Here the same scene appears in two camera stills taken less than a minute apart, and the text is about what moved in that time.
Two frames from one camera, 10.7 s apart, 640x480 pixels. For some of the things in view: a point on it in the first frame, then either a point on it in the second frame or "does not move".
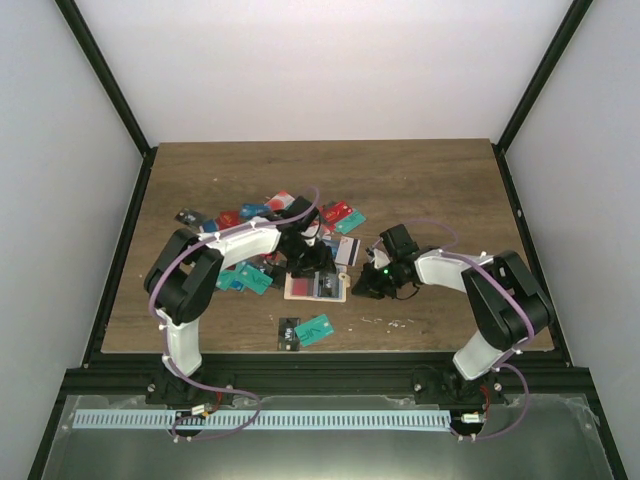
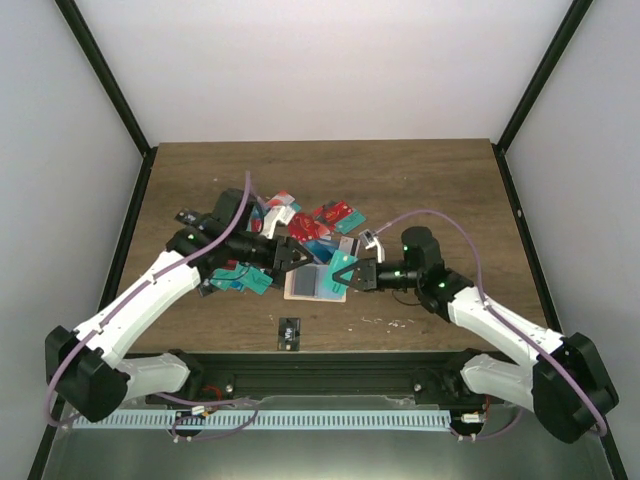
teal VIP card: x=252 y=279 does not move
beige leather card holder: x=331 y=288 does not move
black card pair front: x=287 y=337 does not move
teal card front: x=314 y=330 -> x=333 y=287
